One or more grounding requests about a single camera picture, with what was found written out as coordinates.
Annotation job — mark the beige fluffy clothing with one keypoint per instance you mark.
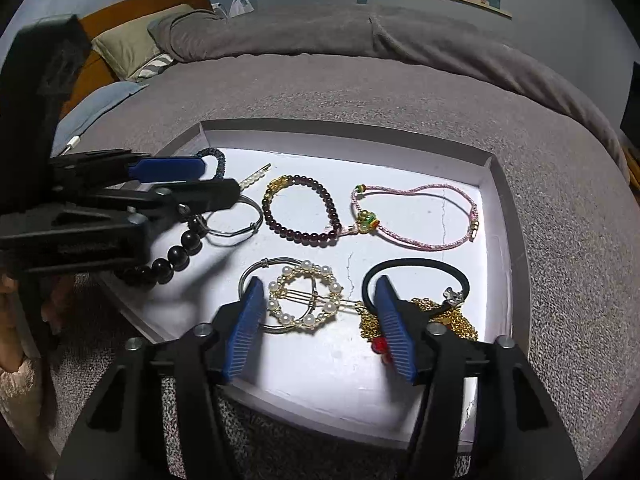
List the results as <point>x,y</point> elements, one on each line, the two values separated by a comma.
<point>20,400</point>

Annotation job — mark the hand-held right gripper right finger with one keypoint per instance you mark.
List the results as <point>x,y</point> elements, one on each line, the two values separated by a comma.
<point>395,330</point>

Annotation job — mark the wooden headboard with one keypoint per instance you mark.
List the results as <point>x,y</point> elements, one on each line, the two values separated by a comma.
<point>150,2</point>

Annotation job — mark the grey textured bed cover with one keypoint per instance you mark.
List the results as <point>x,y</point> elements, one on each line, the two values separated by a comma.
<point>575,260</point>

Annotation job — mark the olive pillow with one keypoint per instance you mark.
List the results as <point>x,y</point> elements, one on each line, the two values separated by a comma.
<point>130,45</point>

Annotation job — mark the white plastic bag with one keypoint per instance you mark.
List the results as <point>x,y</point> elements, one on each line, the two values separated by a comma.
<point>239,7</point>

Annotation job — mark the grey cardboard tray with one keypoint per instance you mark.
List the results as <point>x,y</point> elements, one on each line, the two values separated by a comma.
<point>350,360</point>

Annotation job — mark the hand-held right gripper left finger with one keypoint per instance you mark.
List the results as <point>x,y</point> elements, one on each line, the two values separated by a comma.
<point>245,330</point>

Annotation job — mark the pearl hair pin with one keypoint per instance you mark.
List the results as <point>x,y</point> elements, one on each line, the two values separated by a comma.
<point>255,176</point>

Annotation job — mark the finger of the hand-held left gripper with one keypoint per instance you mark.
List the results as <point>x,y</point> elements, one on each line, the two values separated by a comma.
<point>170,167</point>
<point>210,192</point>

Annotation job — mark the light blue pillow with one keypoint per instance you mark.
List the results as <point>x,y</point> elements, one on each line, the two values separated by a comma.
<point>95,105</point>

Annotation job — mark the grey duvet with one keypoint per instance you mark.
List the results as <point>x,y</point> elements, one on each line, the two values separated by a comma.
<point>350,35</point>

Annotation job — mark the silver bangle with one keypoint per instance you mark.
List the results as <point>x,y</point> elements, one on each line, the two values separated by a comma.
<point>259,222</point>
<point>270,260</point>

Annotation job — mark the person's left hand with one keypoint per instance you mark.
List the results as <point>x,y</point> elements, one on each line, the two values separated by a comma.
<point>55,305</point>

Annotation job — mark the wooden television stand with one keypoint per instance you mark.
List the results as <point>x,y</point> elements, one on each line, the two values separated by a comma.
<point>634,165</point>

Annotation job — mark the striped pillow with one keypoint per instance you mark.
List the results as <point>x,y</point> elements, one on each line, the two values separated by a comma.
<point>157,66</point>

